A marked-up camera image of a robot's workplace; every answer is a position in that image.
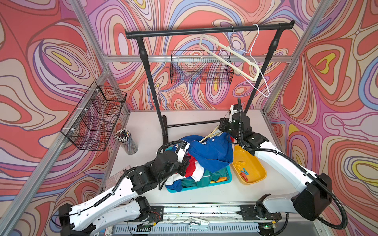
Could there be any pink calculator on table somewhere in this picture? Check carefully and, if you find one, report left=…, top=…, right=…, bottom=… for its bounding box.
left=105, top=165, right=131, bottom=190

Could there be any white wire hanger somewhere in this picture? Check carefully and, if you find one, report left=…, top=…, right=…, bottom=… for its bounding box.
left=233, top=24, right=270, bottom=98

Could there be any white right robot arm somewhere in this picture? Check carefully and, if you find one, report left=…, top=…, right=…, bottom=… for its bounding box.
left=219, top=113, right=348, bottom=230

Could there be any metal hanger of teal jacket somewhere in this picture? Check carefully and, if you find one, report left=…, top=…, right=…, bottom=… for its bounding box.
left=199, top=34, right=256, bottom=81

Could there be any black wire basket rear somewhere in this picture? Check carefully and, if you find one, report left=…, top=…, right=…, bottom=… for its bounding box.
left=170, top=50, right=234, bottom=85

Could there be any black clothes rack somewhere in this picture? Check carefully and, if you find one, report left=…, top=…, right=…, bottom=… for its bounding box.
left=125, top=20, right=295, bottom=143

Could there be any clear pencil cup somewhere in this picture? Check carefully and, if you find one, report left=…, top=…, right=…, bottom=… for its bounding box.
left=115, top=128, right=138, bottom=155

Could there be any teal green jacket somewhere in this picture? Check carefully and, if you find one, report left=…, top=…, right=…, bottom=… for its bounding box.
left=181, top=168, right=229, bottom=188

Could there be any yellow plastic tray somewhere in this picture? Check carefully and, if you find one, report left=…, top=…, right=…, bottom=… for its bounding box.
left=231, top=145, right=267, bottom=185

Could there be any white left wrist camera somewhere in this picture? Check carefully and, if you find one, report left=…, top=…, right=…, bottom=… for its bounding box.
left=175, top=141, right=190, bottom=163

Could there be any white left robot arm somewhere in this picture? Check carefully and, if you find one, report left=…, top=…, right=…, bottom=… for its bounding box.
left=58, top=150, right=190, bottom=236

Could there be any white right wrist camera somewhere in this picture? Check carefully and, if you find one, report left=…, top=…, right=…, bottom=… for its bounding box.
left=228, top=104, right=243, bottom=124

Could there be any blue white red jacket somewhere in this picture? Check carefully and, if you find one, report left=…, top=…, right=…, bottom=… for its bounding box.
left=164, top=132, right=234, bottom=193

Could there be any red clothespin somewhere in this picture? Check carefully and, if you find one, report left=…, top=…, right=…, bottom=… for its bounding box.
left=240, top=172, right=249, bottom=182

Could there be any black wire basket left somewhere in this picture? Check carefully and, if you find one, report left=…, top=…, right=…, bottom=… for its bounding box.
left=61, top=82, right=127, bottom=151

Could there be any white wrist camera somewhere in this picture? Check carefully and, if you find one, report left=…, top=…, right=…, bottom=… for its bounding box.
left=175, top=141, right=190, bottom=163
left=228, top=104, right=243, bottom=124

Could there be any black wire basket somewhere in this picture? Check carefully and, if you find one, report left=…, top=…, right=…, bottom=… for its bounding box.
left=61, top=82, right=127, bottom=151
left=170, top=50, right=234, bottom=85

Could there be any teal plastic basket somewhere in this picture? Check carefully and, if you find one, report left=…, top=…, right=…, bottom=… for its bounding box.
left=165, top=146, right=233, bottom=194

